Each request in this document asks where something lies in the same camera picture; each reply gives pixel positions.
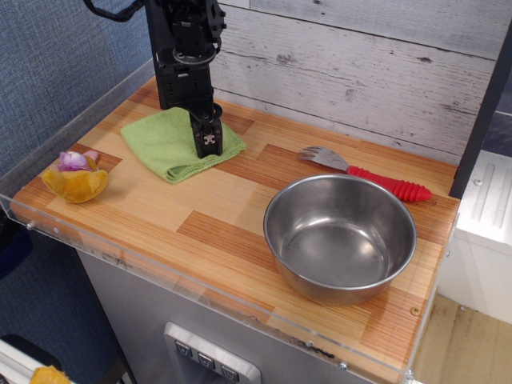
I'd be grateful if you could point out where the grey metal cabinet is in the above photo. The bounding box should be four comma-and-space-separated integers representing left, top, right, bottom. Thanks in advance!
78, 251, 367, 383

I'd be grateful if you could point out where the silver button control panel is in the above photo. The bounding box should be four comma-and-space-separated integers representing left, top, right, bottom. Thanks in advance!
163, 322, 262, 383

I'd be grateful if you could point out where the white aluminium side unit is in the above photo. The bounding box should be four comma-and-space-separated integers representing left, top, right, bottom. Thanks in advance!
438, 150, 511, 323

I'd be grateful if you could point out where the stainless steel bowl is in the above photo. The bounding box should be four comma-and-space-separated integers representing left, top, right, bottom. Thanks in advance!
263, 174, 417, 306

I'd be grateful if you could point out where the red handled metal spork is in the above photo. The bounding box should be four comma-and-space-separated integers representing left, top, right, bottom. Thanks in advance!
300, 146, 433, 202

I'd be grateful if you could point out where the yellow plush toy with flower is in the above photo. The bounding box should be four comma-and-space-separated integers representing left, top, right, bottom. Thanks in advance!
41, 150, 109, 203

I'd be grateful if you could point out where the green towel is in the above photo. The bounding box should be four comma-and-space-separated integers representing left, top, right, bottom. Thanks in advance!
121, 108, 246, 184

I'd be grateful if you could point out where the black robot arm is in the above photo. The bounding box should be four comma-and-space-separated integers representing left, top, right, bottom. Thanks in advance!
84, 1, 226, 158

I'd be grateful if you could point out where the clear acrylic guard rail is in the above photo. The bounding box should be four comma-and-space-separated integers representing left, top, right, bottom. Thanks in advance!
1, 63, 458, 383

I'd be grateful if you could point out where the dark grey right post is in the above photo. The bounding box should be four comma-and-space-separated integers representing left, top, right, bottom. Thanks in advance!
449, 25, 511, 199

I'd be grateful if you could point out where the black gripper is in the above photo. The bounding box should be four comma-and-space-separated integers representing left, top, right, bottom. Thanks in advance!
154, 50, 223, 157

